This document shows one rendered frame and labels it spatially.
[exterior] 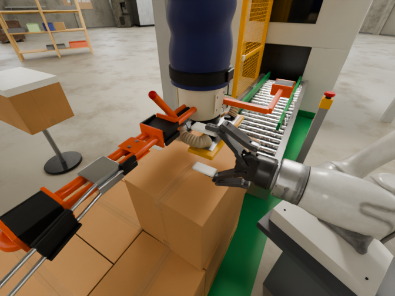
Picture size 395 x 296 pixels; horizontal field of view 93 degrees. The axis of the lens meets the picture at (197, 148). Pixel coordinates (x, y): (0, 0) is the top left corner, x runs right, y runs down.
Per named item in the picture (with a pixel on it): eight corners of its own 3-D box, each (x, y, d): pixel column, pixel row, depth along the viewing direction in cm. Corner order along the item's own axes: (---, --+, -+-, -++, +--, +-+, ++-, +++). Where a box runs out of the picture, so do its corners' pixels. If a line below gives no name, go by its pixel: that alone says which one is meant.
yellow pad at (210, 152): (224, 114, 93) (226, 104, 90) (244, 119, 89) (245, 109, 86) (187, 152, 70) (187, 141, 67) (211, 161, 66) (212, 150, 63)
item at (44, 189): (54, 201, 41) (43, 185, 37) (76, 216, 38) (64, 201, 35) (9, 234, 35) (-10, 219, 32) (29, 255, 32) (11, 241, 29)
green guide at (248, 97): (263, 76, 313) (264, 70, 307) (269, 77, 308) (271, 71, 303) (224, 116, 204) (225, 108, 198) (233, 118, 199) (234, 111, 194)
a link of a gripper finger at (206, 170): (217, 169, 54) (217, 171, 54) (196, 161, 56) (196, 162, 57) (213, 175, 51) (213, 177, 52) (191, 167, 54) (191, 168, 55)
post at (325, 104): (284, 185, 199) (322, 95, 137) (290, 188, 196) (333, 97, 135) (282, 190, 194) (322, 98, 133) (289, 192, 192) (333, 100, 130)
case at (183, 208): (198, 165, 145) (198, 120, 120) (248, 188, 128) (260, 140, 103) (140, 227, 106) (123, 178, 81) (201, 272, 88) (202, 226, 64)
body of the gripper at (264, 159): (275, 172, 38) (232, 157, 41) (266, 198, 43) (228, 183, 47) (283, 152, 43) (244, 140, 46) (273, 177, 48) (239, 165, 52)
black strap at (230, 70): (190, 64, 81) (190, 54, 79) (241, 72, 72) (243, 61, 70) (156, 79, 66) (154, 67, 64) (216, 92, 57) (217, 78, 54)
